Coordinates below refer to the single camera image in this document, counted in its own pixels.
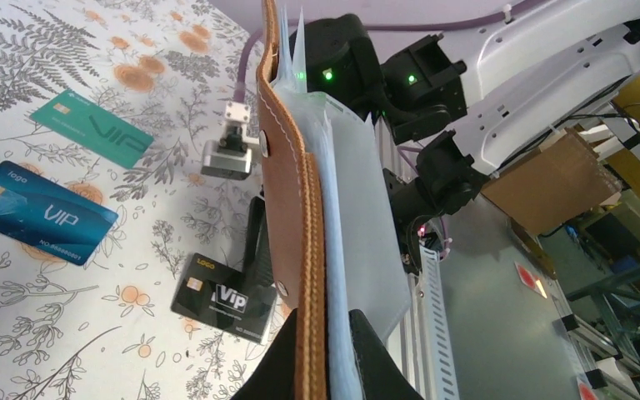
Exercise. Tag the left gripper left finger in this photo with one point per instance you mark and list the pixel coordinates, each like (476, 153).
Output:
(274, 376)

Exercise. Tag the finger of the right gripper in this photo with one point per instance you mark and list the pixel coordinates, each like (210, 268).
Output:
(257, 265)

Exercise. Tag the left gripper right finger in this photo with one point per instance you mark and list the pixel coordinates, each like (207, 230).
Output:
(380, 377)

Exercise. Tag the black VIP credit card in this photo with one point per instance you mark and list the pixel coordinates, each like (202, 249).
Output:
(221, 297)

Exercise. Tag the brown leather card holder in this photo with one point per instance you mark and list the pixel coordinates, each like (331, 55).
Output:
(332, 240)

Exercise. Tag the teal credit card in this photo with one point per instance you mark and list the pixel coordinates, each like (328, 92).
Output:
(84, 122)

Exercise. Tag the dark blue credit card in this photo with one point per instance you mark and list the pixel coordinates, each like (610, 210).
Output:
(40, 213)

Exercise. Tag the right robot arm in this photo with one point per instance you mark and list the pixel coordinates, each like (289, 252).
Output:
(480, 90)

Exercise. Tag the brown cardboard box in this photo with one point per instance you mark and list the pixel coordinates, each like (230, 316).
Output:
(553, 184)

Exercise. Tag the blue slotted cable duct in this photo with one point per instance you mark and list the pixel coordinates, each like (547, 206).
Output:
(439, 379)

